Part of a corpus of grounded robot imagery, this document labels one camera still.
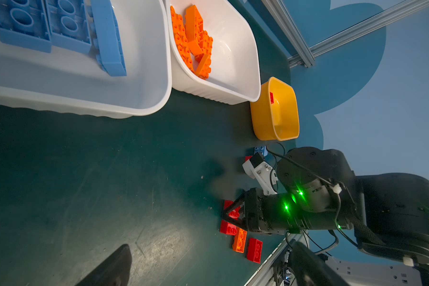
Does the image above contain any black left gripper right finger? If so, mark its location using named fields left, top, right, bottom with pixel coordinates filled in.
left=290, top=242, right=349, bottom=286

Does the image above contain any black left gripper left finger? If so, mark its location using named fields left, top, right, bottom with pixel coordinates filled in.
left=76, top=244, right=132, bottom=286

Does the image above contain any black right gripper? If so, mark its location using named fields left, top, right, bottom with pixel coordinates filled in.
left=221, top=188, right=338, bottom=235

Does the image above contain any long red lego brick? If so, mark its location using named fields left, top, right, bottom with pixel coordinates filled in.
left=219, top=200, right=240, bottom=236

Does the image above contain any blue lego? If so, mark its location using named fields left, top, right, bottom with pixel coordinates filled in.
left=45, top=0, right=92, bottom=54
left=254, top=145, right=268, bottom=157
left=0, top=0, right=52, bottom=53
left=88, top=0, right=127, bottom=77

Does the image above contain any small orange lego piece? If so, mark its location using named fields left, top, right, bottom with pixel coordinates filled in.
left=185, top=5, right=204, bottom=56

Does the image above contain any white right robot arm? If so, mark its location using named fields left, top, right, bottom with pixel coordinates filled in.
left=221, top=147, right=429, bottom=266

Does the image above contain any red lego bottom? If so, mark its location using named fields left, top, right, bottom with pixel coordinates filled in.
left=247, top=238, right=263, bottom=264

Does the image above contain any yellow plastic bin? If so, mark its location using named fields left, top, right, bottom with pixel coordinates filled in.
left=250, top=77, right=300, bottom=141

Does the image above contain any white middle plastic bin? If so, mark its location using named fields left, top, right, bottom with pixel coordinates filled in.
left=164, top=1, right=261, bottom=105

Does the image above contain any white plastic bin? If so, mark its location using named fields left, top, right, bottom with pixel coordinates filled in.
left=164, top=1, right=261, bottom=105
left=0, top=1, right=172, bottom=119

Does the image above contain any white left plastic bin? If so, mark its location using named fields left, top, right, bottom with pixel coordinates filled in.
left=0, top=1, right=172, bottom=119

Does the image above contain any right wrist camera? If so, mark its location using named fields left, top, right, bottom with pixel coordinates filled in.
left=242, top=153, right=278, bottom=196

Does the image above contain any left aluminium frame post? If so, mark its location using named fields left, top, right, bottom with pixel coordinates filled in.
left=262, top=0, right=316, bottom=68

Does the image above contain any horizontal aluminium frame rail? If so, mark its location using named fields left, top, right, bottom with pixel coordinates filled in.
left=309, top=0, right=429, bottom=58

